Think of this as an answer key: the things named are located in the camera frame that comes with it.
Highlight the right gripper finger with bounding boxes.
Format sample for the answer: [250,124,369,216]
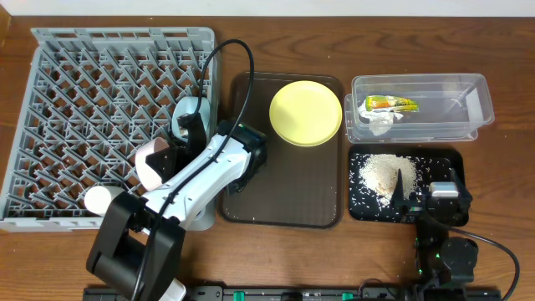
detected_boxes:
[392,169,405,203]
[450,168,465,195]

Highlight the pink round bowl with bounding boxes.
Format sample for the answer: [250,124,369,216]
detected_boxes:
[135,137,169,191]

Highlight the rice and food scraps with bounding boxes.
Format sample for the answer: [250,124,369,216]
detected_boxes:
[350,152,451,221]

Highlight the light blue bowl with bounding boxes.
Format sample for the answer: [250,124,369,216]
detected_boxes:
[171,96,211,141]

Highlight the white paper napkin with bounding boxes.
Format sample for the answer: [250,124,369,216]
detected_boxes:
[358,104,404,136]

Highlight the white plastic cup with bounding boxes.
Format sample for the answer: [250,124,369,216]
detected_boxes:
[84,186,125,217]

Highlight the green orange snack wrapper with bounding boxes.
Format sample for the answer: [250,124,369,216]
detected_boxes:
[364,95,419,113]

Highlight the yellow round plate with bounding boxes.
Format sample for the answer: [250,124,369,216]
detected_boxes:
[269,80,343,147]

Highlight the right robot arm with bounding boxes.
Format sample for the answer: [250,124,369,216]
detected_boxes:
[391,170,478,300]

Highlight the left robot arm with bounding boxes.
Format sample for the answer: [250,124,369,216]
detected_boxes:
[84,120,267,300]

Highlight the clear plastic waste bin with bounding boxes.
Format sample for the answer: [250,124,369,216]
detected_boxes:
[344,74,495,144]

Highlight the black plastic tray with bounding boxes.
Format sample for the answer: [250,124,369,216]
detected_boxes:
[349,145,473,227]

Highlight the dark brown serving tray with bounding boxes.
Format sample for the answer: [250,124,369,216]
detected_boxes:
[217,72,344,229]

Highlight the grey plastic dish rack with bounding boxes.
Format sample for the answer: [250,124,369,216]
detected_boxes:
[1,27,221,232]

